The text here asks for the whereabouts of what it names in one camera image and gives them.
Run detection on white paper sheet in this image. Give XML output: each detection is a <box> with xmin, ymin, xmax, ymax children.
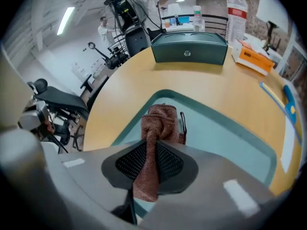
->
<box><xmin>280</xmin><ymin>122</ymin><xmax>296</xmax><ymax>174</ymax></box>

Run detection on dark green box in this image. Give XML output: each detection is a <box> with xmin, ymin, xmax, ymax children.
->
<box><xmin>150</xmin><ymin>31</ymin><xmax>229</xmax><ymax>67</ymax></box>

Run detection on white metal shelf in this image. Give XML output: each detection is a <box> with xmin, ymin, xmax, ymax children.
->
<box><xmin>275</xmin><ymin>25</ymin><xmax>307</xmax><ymax>86</ymax></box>

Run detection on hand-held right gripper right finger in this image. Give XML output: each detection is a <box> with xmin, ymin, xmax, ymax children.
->
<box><xmin>141</xmin><ymin>139</ymin><xmax>276</xmax><ymax>230</ymax></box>

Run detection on blue storage boxes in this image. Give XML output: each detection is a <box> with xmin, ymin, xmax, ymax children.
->
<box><xmin>168</xmin><ymin>16</ymin><xmax>190</xmax><ymax>26</ymax></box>

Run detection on black metal railing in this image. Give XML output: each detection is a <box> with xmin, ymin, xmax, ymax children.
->
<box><xmin>161</xmin><ymin>14</ymin><xmax>229</xmax><ymax>38</ymax></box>

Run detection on black backpack rig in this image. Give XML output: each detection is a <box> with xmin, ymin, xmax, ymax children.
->
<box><xmin>104</xmin><ymin>0</ymin><xmax>147</xmax><ymax>34</ymax></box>

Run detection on dark grey moulded chair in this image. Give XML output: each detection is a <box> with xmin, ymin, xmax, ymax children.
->
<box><xmin>124</xmin><ymin>27</ymin><xmax>152</xmax><ymax>58</ymax></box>

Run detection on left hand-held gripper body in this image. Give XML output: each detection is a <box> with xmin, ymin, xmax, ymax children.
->
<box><xmin>18</xmin><ymin>100</ymin><xmax>55</xmax><ymax>139</ymax></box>

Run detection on green plastic tray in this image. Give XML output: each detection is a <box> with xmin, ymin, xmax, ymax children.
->
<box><xmin>111</xmin><ymin>89</ymin><xmax>278</xmax><ymax>219</ymax></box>

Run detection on small clear bottle green cap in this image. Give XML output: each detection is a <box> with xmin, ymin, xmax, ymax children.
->
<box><xmin>192</xmin><ymin>5</ymin><xmax>204</xmax><ymax>32</ymax></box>

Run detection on blue scraper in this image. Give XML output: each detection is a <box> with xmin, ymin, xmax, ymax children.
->
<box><xmin>283</xmin><ymin>84</ymin><xmax>298</xmax><ymax>125</ymax></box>

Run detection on orange and white box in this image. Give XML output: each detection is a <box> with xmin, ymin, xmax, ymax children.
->
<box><xmin>231</xmin><ymin>39</ymin><xmax>275</xmax><ymax>77</ymax></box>

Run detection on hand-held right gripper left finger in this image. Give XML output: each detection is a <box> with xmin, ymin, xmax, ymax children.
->
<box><xmin>59</xmin><ymin>139</ymin><xmax>147</xmax><ymax>226</ymax></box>

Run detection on black headrest office chair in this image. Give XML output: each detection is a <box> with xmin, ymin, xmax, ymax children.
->
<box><xmin>87</xmin><ymin>41</ymin><xmax>130</xmax><ymax>70</ymax></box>

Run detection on ceiling tube light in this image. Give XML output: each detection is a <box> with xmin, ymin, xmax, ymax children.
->
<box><xmin>56</xmin><ymin>6</ymin><xmax>76</xmax><ymax>36</ymax></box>

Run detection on black cable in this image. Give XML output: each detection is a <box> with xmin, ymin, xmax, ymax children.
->
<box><xmin>47</xmin><ymin>132</ymin><xmax>70</xmax><ymax>154</ymax></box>

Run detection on brown cleaning cloth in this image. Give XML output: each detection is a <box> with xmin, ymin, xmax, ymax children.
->
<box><xmin>132</xmin><ymin>103</ymin><xmax>188</xmax><ymax>203</ymax></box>

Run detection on large clear bottle red label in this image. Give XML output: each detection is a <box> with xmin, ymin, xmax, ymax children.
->
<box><xmin>225</xmin><ymin>0</ymin><xmax>248</xmax><ymax>43</ymax></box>

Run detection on white desk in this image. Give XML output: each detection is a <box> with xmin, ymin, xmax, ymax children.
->
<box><xmin>163</xmin><ymin>23</ymin><xmax>195</xmax><ymax>33</ymax></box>

